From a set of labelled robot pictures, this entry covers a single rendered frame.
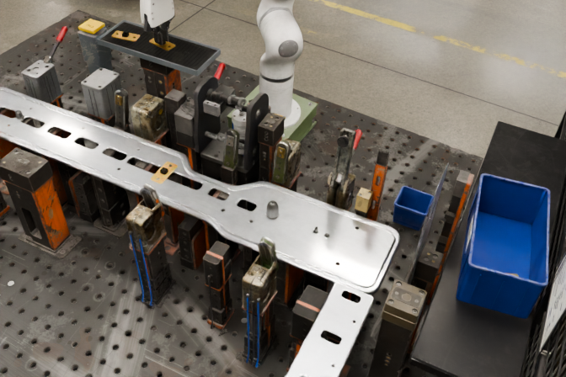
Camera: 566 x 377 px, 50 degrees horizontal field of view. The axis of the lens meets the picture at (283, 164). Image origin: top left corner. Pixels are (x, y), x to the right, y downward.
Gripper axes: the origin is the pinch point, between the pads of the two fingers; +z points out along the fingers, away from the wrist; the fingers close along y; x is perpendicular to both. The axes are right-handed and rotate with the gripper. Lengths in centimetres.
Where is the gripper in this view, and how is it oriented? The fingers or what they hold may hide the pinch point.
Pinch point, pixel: (161, 35)
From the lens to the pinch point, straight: 195.9
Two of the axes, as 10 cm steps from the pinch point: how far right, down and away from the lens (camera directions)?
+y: -6.0, 5.3, -6.0
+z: -0.3, 7.3, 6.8
